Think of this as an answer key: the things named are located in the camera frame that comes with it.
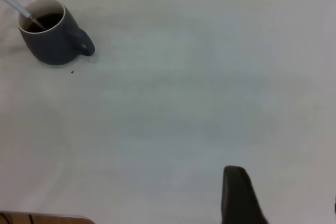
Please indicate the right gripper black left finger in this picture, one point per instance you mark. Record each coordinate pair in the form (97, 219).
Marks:
(239, 200)

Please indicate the dark grey ceramic mug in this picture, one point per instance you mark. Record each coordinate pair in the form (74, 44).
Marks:
(55, 45)

